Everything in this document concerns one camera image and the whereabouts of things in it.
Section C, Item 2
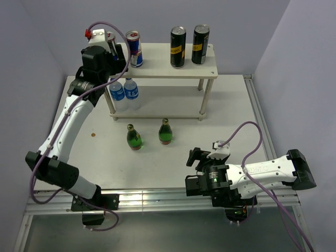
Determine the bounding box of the silver blue energy can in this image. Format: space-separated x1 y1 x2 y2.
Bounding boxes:
125 30 143 68
107 31 118 60

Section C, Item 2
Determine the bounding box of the green glass bottle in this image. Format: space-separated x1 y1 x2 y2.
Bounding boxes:
127 124 142 150
159 118 173 145

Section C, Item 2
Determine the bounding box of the black yellow can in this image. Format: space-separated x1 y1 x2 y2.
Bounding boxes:
170 26 186 68
192 24 210 65

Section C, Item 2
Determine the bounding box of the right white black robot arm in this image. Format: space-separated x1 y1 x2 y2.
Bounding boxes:
185 143 317 208

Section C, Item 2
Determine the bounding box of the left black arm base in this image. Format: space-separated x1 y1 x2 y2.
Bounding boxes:
70 193 120 227

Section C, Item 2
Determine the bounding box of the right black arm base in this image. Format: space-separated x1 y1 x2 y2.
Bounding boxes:
211 191 257 225

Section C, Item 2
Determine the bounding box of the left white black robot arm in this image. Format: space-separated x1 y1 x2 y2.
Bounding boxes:
25 45 130 209

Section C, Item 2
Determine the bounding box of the white two-tier shelf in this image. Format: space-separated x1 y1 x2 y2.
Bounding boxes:
95 43 218 121

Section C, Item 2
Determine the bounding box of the left water bottle blue label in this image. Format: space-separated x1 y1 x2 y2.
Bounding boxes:
109 81 128 112

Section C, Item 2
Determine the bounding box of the water bottle blue label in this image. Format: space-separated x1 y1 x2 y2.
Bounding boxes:
124 78 140 110
109 81 128 112

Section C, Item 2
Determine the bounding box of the right water bottle blue label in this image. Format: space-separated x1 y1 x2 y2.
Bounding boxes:
124 78 140 110

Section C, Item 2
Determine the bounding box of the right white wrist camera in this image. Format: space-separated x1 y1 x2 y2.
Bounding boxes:
207 141 230 160

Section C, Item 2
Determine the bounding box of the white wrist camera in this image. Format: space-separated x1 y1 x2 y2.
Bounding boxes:
85 29 110 52
207 141 230 160

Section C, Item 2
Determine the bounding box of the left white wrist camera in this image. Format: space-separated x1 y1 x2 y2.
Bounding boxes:
85 29 110 52

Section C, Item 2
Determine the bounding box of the aluminium front rail frame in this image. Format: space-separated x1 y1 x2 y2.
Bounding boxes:
13 188 311 251

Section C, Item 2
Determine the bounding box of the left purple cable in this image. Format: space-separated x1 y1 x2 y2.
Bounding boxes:
29 21 131 232

